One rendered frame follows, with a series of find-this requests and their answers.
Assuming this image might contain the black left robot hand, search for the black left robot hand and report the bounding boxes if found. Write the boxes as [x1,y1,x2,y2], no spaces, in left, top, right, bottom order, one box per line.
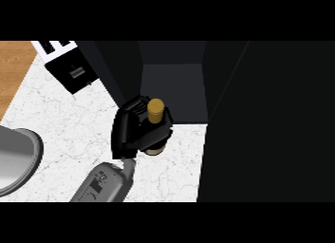
[111,94,175,160]

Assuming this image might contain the black box appliance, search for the black box appliance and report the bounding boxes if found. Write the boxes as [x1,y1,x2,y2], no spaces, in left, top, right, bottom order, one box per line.
[43,48,101,96]

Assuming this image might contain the white panel black marks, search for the white panel black marks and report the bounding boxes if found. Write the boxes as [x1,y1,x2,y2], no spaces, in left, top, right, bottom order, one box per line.
[30,40,79,65]

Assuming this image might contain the dark grey cabinet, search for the dark grey cabinet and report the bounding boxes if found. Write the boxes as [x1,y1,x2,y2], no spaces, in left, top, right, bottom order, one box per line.
[74,40,251,125]

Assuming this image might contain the dark wine bottle gold cap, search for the dark wine bottle gold cap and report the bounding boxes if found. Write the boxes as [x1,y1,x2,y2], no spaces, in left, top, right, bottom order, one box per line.
[144,98,172,157]

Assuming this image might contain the grey metal pot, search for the grey metal pot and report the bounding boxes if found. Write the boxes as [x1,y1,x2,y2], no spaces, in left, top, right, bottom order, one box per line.
[0,120,45,199]

